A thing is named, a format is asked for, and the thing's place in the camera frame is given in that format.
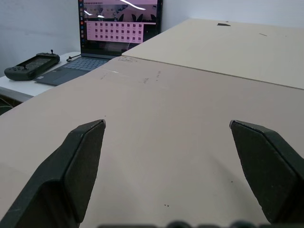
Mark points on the black handheld game controller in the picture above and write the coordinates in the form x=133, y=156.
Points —
x=31, y=66

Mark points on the small black flat scrap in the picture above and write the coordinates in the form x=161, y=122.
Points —
x=222, y=24

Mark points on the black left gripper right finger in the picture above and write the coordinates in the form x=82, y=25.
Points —
x=268, y=171

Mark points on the white side table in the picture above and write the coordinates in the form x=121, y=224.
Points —
x=28, y=80

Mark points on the grey open laptop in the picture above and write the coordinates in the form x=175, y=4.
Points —
x=107, y=42

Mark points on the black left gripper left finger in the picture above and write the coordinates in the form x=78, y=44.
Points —
x=69, y=171

